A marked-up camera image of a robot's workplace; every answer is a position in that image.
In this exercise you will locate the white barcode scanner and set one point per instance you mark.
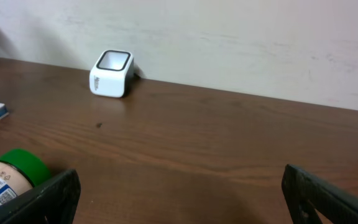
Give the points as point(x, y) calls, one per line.
point(112, 73)

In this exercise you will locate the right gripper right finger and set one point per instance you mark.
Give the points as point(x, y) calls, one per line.
point(307, 195)

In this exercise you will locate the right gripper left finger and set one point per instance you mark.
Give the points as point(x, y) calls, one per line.
point(54, 201)

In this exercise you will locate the green lid jar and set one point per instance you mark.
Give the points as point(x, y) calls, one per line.
point(20, 171)

